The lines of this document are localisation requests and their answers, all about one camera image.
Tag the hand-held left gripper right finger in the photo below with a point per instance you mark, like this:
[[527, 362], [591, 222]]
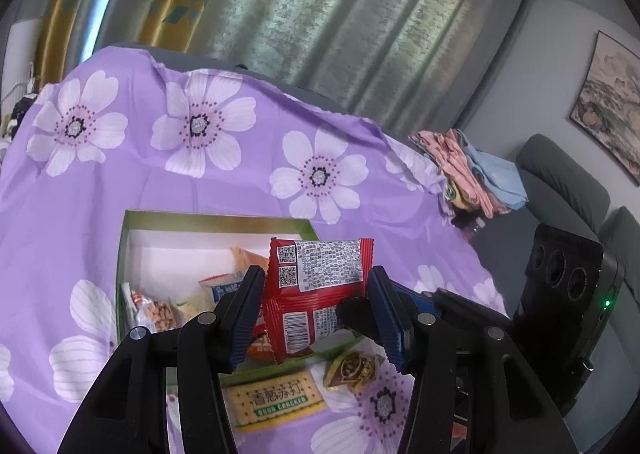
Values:
[[392, 329]]

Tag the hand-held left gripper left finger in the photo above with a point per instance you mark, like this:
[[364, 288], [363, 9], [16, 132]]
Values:
[[242, 324]]

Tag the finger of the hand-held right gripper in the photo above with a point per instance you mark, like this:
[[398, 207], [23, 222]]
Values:
[[357, 316], [465, 306]]

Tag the white blue snack packet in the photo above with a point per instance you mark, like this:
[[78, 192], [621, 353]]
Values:
[[225, 289]]

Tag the white green snack packet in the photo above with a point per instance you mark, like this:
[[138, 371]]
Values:
[[192, 306]]

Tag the orange rice cracker packet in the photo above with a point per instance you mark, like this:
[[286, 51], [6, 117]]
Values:
[[250, 261]]

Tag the green cardboard box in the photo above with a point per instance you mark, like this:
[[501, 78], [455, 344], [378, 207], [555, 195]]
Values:
[[165, 254]]

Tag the orange red snack packet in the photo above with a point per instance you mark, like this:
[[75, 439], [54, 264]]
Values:
[[257, 344]]

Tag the brown gold snack packet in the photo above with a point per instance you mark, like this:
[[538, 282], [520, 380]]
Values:
[[355, 369]]

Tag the yellow soda cracker packet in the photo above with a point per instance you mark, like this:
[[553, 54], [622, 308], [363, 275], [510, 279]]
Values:
[[275, 396]]

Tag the silver peanut snack packet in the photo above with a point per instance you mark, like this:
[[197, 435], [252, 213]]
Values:
[[150, 311]]

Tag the yellow green patterned cloth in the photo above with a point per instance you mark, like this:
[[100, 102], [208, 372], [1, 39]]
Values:
[[455, 196]]

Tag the grey sofa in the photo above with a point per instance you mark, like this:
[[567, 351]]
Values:
[[555, 173]]

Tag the light blue cloth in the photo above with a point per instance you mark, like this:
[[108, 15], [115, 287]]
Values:
[[500, 178]]

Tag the pile of folded clothes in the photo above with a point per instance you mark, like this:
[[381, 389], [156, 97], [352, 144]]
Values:
[[450, 158]]

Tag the purple floral cloth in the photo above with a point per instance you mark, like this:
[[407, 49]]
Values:
[[60, 214]]

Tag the grey green curtain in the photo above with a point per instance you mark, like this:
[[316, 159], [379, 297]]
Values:
[[375, 33]]

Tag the dark clutter pile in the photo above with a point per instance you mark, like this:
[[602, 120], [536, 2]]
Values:
[[20, 108]]

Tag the framed landscape wall picture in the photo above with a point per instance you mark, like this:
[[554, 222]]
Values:
[[610, 103]]

